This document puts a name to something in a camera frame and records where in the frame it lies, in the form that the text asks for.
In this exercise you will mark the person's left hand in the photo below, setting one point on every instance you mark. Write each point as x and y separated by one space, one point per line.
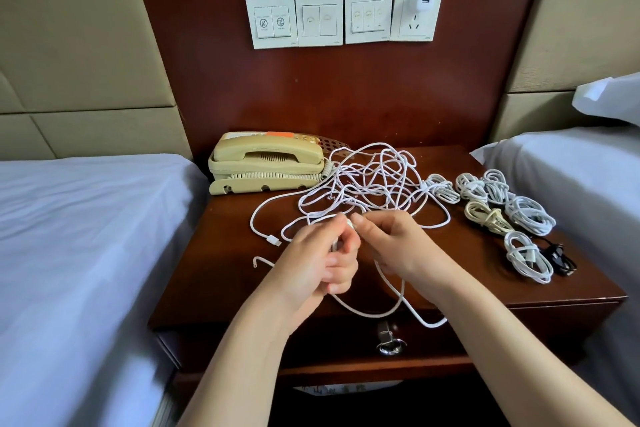
305 272

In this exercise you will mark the person's right hand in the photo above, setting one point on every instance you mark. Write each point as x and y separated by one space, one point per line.
410 247

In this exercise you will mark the dark wooden drawer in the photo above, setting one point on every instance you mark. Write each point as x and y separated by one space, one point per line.
340 342

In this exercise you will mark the person's left forearm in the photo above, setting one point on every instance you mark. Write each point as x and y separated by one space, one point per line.
245 372

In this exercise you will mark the person's right forearm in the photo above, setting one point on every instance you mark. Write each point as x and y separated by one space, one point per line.
530 357

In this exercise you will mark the wooden nightstand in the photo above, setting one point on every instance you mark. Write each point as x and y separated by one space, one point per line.
210 282

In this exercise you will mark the white crumpled bag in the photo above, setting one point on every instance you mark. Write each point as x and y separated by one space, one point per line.
350 387

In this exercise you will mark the right bed white sheet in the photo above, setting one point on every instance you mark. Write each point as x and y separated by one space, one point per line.
595 201

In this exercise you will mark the bed white sheet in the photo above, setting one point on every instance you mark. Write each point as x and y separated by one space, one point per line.
80 272
595 201

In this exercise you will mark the left bed white sheet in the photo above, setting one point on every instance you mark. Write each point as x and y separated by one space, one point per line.
80 272

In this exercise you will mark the white plug-in charger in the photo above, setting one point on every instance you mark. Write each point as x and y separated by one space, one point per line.
423 3

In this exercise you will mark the white pillow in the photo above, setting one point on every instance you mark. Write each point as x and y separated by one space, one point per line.
612 99

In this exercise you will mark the beige padded headboard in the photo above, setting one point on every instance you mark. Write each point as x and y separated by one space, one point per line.
580 11
80 31

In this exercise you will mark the dark wooden wall panel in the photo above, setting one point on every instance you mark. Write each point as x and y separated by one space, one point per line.
340 91

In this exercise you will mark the white triple rocker wall switch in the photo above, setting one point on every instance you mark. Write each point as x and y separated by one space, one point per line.
369 16

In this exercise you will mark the white double rocker wall switch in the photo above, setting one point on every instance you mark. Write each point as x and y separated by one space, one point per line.
320 19

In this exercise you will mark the white two-button wall switch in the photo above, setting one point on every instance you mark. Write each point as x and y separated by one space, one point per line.
271 21

